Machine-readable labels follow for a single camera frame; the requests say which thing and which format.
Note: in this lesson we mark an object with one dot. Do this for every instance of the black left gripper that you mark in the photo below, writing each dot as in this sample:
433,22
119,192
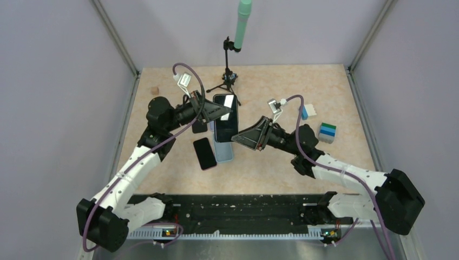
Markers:
211,111

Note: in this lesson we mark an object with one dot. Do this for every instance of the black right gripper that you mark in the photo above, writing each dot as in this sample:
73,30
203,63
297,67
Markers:
256,136

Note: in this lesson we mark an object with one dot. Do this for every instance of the black phone case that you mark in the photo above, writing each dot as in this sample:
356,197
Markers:
226,118

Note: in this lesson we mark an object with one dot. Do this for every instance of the light blue phone case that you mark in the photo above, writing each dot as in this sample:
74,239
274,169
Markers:
223,151

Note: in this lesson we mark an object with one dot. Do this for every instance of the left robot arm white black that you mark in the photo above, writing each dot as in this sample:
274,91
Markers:
107,219

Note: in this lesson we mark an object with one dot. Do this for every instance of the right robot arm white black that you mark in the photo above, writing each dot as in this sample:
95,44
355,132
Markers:
390,197

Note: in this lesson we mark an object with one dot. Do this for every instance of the black mini tripod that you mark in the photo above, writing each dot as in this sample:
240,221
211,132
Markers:
228,77

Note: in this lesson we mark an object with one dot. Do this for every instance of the blue white toy block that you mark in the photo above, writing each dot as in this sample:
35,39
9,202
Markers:
308,111

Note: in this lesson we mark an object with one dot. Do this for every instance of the brown wooden cube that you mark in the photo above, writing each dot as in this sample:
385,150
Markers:
155,91

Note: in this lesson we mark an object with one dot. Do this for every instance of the green blue grey block stack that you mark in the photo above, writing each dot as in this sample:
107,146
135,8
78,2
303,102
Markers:
327,133

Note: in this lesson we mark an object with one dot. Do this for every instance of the mint green microphone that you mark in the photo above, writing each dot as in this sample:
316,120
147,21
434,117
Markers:
244,11

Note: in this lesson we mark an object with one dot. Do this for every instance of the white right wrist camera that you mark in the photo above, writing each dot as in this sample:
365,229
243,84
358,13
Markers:
276,108

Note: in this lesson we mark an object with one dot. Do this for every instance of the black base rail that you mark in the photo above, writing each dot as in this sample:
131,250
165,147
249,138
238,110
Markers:
244,217

